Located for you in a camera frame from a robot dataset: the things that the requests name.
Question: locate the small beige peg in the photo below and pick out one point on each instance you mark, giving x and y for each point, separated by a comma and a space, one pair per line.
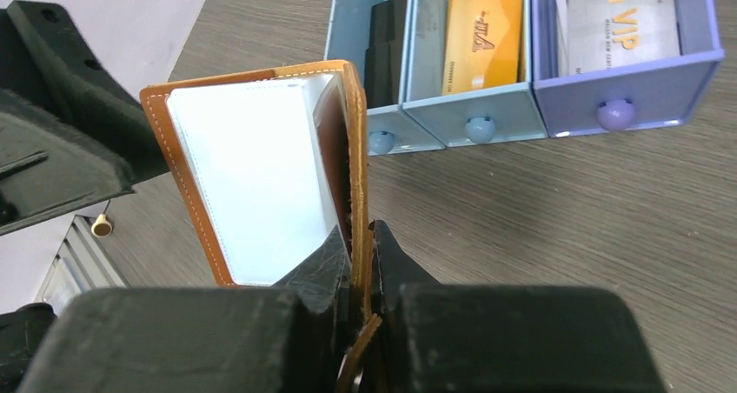
102, 226

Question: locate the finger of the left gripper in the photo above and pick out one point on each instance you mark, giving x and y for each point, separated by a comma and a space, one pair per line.
49, 169
89, 98

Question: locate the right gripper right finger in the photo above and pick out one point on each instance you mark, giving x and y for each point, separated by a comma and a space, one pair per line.
442, 337

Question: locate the white item in box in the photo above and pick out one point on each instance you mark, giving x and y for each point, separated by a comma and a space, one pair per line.
605, 34

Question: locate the blue three-compartment organizer box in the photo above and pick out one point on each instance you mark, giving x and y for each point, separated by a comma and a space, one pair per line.
657, 94

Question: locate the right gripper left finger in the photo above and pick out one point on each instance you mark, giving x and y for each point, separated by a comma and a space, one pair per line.
190, 338

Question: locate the aluminium front rail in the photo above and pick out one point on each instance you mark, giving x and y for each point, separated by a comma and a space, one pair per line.
81, 264

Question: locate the black item in box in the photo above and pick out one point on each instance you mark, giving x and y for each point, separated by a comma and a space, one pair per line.
383, 56

